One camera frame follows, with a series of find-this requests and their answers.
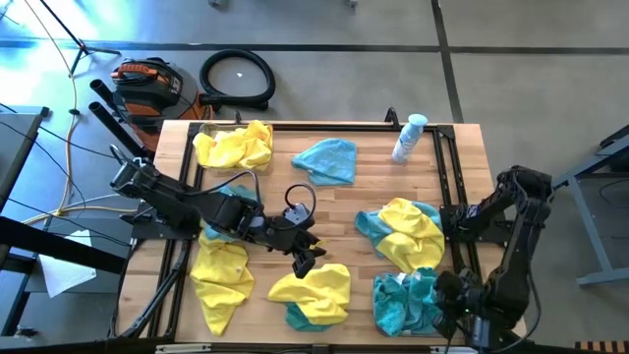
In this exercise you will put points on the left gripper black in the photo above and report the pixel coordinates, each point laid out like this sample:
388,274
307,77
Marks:
287,238

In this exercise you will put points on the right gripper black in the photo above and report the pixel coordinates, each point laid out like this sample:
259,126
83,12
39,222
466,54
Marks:
452,295

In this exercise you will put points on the yellow microfiber towel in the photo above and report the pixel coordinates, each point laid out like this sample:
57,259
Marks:
211,150
319,290
410,241
253,142
221,275

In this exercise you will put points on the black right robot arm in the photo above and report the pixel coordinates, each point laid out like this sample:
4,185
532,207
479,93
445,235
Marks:
511,290

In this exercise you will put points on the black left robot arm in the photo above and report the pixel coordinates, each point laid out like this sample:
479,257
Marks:
172,196

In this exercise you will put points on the teal cloth pile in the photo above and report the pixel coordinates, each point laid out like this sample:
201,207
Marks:
417,336

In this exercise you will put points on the white blue spray bottle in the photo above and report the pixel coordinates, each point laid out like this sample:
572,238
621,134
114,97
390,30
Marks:
407,142

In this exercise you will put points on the grey metal table stand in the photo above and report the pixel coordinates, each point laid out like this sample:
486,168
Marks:
589,223

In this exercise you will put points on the yellow cloth pile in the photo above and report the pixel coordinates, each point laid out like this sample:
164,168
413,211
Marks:
209,126

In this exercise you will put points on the dark grey flat case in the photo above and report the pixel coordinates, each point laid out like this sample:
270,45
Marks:
108,231

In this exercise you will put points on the orange black shop vacuum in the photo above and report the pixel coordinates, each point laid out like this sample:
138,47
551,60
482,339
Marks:
147,93

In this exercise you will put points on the black vacuum extension tube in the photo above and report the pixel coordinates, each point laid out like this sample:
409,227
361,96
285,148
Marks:
110,123
100,90

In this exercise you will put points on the white paper sheet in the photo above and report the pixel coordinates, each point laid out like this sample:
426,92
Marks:
64,275

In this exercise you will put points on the black metal beam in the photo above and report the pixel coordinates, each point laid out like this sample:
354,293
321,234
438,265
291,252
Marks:
49,243

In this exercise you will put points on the black tripod stand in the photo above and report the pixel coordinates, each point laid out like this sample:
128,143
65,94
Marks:
84,48

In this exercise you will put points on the dark grey side table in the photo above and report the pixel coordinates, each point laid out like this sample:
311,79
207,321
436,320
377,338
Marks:
15,147

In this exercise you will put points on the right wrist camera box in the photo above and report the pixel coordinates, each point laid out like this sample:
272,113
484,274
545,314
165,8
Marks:
481,334

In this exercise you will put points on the silver metal bracket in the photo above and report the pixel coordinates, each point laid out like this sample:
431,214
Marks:
182,348
457,350

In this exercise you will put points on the black aluminium table frame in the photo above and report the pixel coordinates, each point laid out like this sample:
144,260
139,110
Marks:
344,127

